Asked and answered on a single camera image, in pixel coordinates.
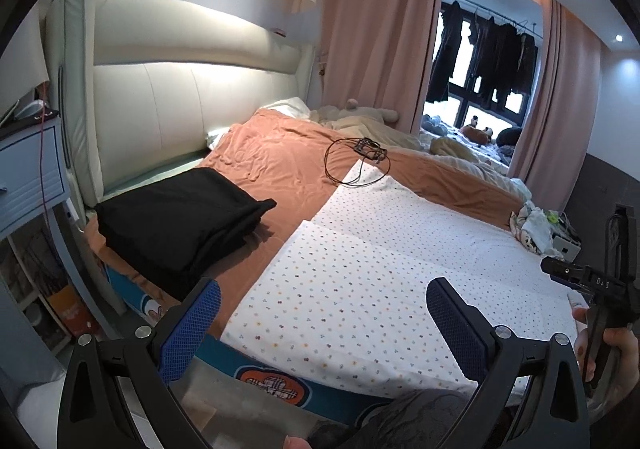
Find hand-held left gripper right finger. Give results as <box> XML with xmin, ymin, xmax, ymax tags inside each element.
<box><xmin>426</xmin><ymin>277</ymin><xmax>591</xmax><ymax>449</ymax></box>

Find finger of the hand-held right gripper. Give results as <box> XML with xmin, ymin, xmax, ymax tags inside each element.
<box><xmin>540</xmin><ymin>256</ymin><xmax>587</xmax><ymax>291</ymax></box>

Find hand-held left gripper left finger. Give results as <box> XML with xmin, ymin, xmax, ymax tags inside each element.
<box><xmin>56</xmin><ymin>277</ymin><xmax>222</xmax><ymax>449</ymax></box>

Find black jacket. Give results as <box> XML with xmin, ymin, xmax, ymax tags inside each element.
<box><xmin>94</xmin><ymin>167</ymin><xmax>278</xmax><ymax>250</ymax></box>

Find pile of light clothes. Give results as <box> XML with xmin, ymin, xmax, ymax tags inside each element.
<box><xmin>510</xmin><ymin>202</ymin><xmax>556</xmax><ymax>252</ymax></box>

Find folded black clothes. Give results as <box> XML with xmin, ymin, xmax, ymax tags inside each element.
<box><xmin>100</xmin><ymin>224</ymin><xmax>261</xmax><ymax>302</ymax></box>

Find row of hanging dark clothes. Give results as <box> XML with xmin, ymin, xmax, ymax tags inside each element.
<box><xmin>470</xmin><ymin>12</ymin><xmax>539</xmax><ymax>112</ymax></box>

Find person's right hand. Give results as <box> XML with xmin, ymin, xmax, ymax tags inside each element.
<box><xmin>571</xmin><ymin>306</ymin><xmax>640</xmax><ymax>422</ymax></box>

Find white storage box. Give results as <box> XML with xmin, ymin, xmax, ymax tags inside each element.
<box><xmin>547</xmin><ymin>224</ymin><xmax>583</xmax><ymax>260</ymax></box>

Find white floral bed sheet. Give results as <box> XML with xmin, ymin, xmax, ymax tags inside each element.
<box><xmin>220</xmin><ymin>160</ymin><xmax>591</xmax><ymax>400</ymax></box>

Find person's leg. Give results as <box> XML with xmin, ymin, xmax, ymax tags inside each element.
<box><xmin>307</xmin><ymin>388</ymin><xmax>483</xmax><ymax>449</ymax></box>

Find orange box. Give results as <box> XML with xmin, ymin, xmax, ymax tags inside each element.
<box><xmin>47</xmin><ymin>286</ymin><xmax>94</xmax><ymax>340</ymax></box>

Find brown plush toy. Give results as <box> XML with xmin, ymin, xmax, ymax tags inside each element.
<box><xmin>460</xmin><ymin>115</ymin><xmax>496</xmax><ymax>145</ymax></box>

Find beige quilt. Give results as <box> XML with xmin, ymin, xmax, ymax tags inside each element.
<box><xmin>310</xmin><ymin>119</ymin><xmax>526</xmax><ymax>190</ymax></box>

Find pink curtain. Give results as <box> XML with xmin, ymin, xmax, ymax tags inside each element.
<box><xmin>320</xmin><ymin>0</ymin><xmax>446</xmax><ymax>132</ymax></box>
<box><xmin>507</xmin><ymin>0</ymin><xmax>603</xmax><ymax>180</ymax></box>

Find orange-brown blanket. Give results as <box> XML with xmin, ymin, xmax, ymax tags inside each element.
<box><xmin>82</xmin><ymin>108</ymin><xmax>532</xmax><ymax>342</ymax></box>

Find blue plush toy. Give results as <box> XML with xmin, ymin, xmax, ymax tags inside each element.
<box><xmin>422</xmin><ymin>114</ymin><xmax>461</xmax><ymax>135</ymax></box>

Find blue bedside cabinet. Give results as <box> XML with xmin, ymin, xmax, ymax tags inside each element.
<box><xmin>0</xmin><ymin>116</ymin><xmax>126</xmax><ymax>335</ymax></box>

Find cream padded headboard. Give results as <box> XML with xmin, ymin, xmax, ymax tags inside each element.
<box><xmin>44</xmin><ymin>0</ymin><xmax>318</xmax><ymax>210</ymax></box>

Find beige plush toy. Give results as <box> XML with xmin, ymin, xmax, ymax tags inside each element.
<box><xmin>312</xmin><ymin>98</ymin><xmax>401</xmax><ymax>130</ymax></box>

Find long black hanging coat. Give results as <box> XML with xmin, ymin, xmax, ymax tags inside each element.
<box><xmin>430</xmin><ymin>2</ymin><xmax>469</xmax><ymax>103</ymax></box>

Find black cable bundle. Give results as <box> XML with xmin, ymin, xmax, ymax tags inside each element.
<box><xmin>324</xmin><ymin>136</ymin><xmax>391</xmax><ymax>187</ymax></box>

